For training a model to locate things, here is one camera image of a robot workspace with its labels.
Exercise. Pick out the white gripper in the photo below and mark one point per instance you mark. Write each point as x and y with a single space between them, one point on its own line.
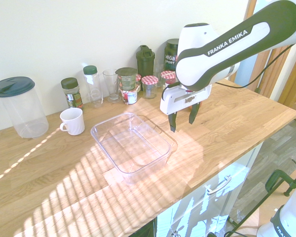
182 100

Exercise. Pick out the clear rectangular plastic container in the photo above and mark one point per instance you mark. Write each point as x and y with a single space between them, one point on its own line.
138 153

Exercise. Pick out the glass jar red checked lid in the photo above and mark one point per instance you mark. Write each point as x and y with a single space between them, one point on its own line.
149 86
167 78

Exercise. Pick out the clear lidless glass jar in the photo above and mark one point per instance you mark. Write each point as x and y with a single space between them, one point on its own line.
158 74

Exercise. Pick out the white red yogurt cup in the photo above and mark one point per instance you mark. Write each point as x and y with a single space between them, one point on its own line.
129 97

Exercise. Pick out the small jar red checked lid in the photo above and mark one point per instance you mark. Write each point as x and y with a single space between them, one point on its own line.
138 80

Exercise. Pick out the black Vega Sport tub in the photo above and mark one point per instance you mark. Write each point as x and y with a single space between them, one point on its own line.
170 59

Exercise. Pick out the dark green shaker bottle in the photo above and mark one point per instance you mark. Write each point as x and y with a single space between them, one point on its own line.
145 63

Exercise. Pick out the dark tub green lid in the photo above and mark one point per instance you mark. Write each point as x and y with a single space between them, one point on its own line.
126 80

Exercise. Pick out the tall clear drinking glass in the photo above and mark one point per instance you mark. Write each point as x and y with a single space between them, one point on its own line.
111 84

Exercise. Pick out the white cabinet with drawer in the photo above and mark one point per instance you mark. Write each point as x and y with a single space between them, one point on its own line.
212 205

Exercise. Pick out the clear bottle green cap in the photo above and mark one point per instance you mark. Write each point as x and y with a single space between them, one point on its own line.
93 86

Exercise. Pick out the black screw clamp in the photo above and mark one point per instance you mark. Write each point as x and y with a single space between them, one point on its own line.
273 179

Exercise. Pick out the white ceramic mug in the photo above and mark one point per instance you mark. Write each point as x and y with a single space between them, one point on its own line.
74 122

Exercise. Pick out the spice jar dark lid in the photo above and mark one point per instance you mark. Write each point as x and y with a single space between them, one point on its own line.
72 96

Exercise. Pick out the black appliance front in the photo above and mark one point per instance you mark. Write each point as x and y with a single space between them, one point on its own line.
144 229

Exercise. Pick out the large clear canister dark lid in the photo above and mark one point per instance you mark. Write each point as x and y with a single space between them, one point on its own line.
22 111

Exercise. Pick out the black metal frame bar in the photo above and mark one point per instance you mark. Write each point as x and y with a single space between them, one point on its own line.
251 215

